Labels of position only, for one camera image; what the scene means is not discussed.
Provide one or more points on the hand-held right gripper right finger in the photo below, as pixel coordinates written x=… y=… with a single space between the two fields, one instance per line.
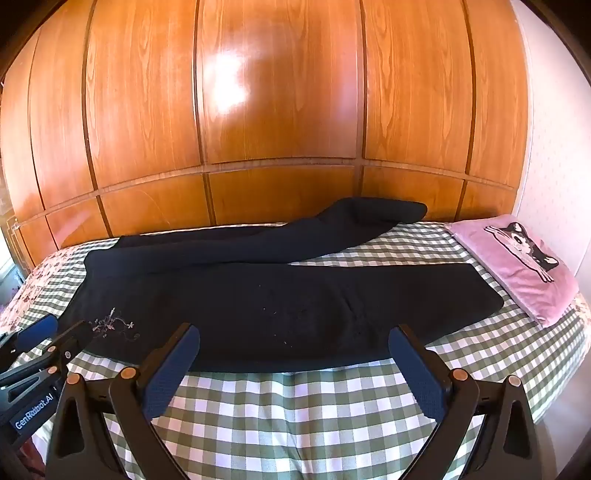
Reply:
x=415 y=364

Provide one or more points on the floral blanket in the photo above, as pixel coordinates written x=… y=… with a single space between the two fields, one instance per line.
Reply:
x=46 y=277

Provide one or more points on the black pants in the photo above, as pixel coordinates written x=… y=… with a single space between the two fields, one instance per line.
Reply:
x=277 y=300

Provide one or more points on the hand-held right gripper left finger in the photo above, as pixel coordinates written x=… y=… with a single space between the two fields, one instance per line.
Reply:
x=173 y=357

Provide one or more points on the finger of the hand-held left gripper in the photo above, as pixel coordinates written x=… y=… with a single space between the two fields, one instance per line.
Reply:
x=39 y=328
x=69 y=341

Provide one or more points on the bed with green checked sheet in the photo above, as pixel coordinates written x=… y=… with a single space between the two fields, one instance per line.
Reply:
x=286 y=415

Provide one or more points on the wooden wardrobe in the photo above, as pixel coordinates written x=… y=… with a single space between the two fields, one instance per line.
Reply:
x=277 y=92

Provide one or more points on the pink cat print pillow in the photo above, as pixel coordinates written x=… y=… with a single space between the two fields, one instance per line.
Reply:
x=508 y=263

